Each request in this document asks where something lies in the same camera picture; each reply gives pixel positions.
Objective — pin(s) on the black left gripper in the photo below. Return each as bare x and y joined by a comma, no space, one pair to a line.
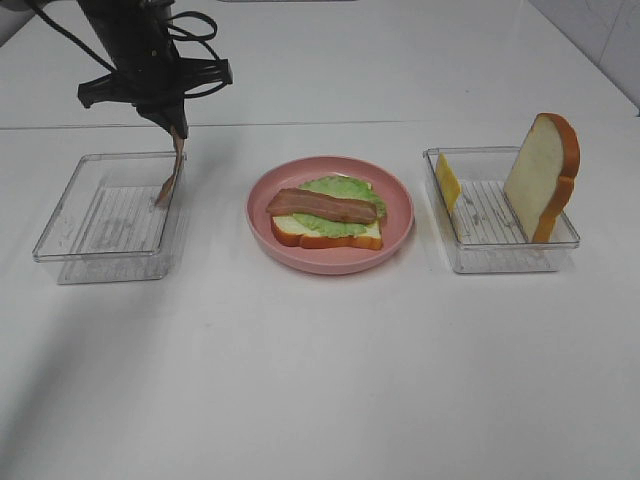
159,59

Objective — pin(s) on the long bacon strip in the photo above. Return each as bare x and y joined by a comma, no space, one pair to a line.
289,201

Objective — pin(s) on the bread slice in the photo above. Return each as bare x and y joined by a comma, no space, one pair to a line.
541,180
288,238

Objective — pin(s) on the green lettuce leaf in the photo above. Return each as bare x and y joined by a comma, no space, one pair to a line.
341,187

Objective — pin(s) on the left clear plastic tray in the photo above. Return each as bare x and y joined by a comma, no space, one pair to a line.
105,227

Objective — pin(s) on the clear plastic tray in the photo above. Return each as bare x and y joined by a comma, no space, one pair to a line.
105,227
481,234

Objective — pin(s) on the pink round plate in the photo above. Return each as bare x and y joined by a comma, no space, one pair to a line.
339,260

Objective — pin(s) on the yellow cheese slice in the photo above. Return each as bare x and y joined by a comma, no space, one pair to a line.
448,182

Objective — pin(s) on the right clear plastic tray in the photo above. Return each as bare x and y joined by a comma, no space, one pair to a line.
481,234

